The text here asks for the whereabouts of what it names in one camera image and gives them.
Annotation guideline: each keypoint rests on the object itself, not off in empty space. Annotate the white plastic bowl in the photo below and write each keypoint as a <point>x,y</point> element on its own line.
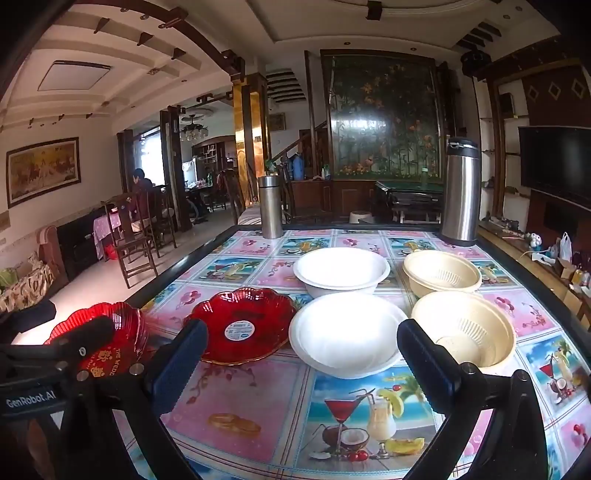
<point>346,337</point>
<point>341,270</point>

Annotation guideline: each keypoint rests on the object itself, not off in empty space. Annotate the blue water bottle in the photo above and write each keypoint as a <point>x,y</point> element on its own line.
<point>298,167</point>

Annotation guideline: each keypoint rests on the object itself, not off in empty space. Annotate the square ceiling light panel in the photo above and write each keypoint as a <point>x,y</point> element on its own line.
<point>74,76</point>

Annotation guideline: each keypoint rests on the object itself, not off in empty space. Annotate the white floor basin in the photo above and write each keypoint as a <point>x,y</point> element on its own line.
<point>361,217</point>

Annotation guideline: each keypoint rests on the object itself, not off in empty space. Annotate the framed wall painting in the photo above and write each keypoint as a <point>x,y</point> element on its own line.
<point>41,170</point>

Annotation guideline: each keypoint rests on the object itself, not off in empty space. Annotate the small steel thermos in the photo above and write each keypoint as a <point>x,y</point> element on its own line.
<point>270,207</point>

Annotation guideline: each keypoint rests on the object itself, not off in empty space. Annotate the wooden television sideboard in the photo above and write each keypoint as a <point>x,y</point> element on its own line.
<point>526,263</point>

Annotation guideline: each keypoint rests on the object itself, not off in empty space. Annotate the striped cloth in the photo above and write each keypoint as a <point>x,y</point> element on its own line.
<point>249,216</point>

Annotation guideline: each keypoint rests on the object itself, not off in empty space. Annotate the dark low table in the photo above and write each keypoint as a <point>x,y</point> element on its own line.
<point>406,196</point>

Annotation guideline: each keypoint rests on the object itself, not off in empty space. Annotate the white plastic bag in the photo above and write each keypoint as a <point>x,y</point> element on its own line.
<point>565,249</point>

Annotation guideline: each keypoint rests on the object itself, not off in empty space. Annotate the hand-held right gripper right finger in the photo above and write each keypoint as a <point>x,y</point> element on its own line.
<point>427,362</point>

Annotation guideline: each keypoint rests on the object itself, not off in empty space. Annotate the printed fruit tablecloth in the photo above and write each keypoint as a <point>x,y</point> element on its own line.
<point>258,397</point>

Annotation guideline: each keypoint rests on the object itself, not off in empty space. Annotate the black flat television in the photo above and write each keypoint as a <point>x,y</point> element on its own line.
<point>554,161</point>

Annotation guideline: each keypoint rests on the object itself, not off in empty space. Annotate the painted glass floral screen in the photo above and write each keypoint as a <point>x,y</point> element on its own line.
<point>383,124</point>

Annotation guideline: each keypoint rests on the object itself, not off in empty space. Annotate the large steel thermos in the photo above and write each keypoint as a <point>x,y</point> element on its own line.
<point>459,194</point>

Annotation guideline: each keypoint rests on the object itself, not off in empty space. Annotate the ceiling chandelier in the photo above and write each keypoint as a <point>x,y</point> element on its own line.
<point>193,131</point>

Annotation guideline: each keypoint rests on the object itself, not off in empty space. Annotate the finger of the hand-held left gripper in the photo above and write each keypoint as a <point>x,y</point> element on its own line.
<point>90,334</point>

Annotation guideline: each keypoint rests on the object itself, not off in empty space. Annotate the dark wooden chair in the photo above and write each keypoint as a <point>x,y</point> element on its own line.
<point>131,249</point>

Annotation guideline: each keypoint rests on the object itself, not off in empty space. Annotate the red plate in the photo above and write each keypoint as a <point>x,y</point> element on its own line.
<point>127,323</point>
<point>258,307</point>

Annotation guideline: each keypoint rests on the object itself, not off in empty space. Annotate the patterned sofa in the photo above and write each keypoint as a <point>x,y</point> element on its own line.
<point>27,284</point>

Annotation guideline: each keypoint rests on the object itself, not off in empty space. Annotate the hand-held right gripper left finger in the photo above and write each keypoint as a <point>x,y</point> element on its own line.
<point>178,364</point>

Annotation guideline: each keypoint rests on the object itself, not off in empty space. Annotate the cream plastic ribbed bowl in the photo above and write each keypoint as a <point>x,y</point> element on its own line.
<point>482,323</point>

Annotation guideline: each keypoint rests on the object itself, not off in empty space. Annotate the cream plastic strainer bowl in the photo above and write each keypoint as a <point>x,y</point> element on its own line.
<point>443,272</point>

